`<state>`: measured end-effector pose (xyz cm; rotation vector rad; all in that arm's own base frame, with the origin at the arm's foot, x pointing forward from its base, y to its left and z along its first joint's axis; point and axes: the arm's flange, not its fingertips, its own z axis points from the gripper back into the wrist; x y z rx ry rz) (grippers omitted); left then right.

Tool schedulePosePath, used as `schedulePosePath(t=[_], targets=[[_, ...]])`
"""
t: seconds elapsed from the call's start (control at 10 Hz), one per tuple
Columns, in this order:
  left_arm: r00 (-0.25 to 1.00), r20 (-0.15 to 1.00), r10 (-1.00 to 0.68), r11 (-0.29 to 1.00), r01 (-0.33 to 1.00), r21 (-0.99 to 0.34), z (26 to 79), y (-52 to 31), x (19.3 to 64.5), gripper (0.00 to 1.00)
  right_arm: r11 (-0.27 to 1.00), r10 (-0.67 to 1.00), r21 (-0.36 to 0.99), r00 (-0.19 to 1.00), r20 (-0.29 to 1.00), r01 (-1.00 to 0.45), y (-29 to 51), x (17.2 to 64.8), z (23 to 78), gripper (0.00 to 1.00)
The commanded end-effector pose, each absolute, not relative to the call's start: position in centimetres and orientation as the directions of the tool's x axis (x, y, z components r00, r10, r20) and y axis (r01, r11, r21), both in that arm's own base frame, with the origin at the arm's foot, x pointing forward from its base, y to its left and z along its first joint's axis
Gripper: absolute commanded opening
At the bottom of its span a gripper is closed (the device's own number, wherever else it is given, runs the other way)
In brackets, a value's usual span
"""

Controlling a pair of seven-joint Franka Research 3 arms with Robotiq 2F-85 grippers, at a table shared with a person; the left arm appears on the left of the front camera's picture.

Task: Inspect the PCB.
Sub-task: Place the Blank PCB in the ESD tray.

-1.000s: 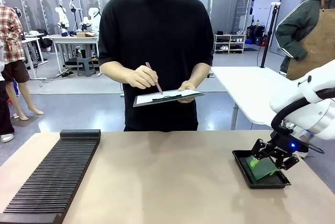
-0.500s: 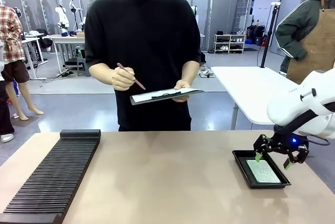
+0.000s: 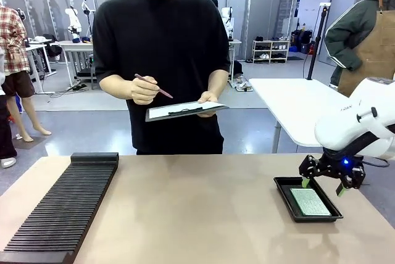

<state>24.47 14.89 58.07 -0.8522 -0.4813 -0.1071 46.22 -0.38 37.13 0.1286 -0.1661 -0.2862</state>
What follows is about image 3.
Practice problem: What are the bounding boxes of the white narrow background desk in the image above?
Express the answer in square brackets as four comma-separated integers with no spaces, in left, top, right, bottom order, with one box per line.
[26,38,58,93]

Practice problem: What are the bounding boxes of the black slotted PCB rack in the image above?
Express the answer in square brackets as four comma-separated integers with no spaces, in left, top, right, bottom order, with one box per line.
[0,152,120,264]

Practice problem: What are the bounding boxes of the person's right hand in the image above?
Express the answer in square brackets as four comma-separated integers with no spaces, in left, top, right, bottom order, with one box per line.
[130,75,160,105]

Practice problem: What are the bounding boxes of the person in black trousers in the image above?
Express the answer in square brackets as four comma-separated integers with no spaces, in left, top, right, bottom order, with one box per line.
[0,47,18,169]

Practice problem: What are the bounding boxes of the person's right forearm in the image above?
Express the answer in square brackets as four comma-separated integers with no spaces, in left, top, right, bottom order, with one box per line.
[99,74,136,101]

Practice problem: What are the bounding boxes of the white background camera stand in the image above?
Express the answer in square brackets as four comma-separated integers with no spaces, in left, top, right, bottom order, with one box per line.
[81,0,94,38]

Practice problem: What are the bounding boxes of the black tripod pole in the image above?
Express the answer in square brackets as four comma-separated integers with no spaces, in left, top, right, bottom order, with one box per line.
[306,2,331,81]

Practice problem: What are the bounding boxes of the person in black t-shirt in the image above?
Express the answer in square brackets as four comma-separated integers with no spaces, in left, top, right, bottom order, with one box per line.
[92,0,231,155]

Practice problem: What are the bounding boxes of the white robot behind person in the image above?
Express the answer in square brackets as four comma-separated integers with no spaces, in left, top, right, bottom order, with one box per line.
[220,6,235,42]

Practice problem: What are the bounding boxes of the grey clipboard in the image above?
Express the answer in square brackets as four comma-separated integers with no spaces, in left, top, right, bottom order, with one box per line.
[144,101,230,123]

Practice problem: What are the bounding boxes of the green PCB board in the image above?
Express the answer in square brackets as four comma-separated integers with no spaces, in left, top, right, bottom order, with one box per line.
[289,187,332,217]

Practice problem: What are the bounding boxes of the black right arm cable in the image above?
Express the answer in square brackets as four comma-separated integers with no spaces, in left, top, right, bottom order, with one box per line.
[362,157,391,168]

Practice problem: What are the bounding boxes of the person's left forearm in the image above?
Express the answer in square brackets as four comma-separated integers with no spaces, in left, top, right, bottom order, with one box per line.
[207,68,230,97]

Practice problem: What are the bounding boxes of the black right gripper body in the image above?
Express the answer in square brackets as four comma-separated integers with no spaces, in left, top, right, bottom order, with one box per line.
[319,152,365,180]

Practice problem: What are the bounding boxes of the person in brown apron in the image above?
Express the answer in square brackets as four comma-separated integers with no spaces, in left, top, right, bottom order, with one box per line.
[324,0,395,98]

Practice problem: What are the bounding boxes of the wooden shoe rack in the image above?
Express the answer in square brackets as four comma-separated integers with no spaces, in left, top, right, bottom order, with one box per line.
[252,39,291,64]

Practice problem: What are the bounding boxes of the black plastic tray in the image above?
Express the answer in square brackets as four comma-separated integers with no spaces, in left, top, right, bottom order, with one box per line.
[273,176,344,223]

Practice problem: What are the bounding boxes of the dark red pen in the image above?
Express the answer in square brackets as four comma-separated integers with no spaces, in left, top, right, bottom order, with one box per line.
[134,73,174,99]

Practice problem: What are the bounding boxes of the person's left hand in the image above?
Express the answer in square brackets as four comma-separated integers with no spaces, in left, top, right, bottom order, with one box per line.
[197,91,220,118]

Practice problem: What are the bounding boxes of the white side table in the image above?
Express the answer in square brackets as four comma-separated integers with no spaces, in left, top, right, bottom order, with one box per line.
[248,78,356,174]

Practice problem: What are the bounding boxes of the white paper sheet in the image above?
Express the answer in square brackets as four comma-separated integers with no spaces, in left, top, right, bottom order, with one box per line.
[148,101,227,120]

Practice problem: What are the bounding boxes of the small white background robot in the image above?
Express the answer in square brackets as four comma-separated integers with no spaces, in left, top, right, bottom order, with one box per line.
[65,6,82,41]

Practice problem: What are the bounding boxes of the person in plaid shirt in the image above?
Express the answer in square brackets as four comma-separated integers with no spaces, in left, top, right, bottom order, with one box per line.
[0,4,52,143]

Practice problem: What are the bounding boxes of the grey background table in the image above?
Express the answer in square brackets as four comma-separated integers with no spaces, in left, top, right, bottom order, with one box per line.
[227,38,243,88]

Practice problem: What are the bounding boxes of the black office chair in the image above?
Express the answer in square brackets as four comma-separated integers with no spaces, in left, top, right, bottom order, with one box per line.
[42,33,63,62]

